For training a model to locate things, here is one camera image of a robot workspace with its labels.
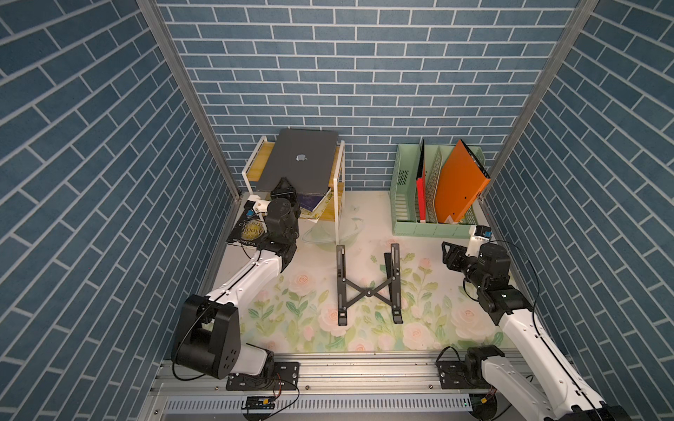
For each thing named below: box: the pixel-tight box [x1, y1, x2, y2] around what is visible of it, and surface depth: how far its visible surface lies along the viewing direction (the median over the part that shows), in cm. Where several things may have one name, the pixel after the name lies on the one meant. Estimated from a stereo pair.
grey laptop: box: [256, 128, 339, 194], surface depth 84 cm
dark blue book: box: [297, 188, 332, 213], surface depth 96 cm
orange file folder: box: [434, 138, 492, 224], surface depth 96 cm
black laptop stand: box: [336, 242, 404, 327], surface depth 87 cm
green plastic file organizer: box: [389, 143, 486, 239], surface depth 104 cm
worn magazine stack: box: [298, 187, 334, 223], surface depth 93 cm
